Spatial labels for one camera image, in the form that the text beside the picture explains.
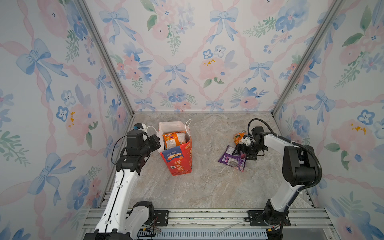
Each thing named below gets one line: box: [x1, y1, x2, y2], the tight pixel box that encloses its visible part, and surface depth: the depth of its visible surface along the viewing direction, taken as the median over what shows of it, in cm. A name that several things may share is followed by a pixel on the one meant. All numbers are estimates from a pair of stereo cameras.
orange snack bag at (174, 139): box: [163, 131, 187, 151], surface depth 81 cm
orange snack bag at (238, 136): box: [233, 131, 247, 145], surface depth 105 cm
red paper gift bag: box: [157, 121, 193, 176], surface depth 80 cm
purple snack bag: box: [218, 145, 246, 172], surface depth 94 cm
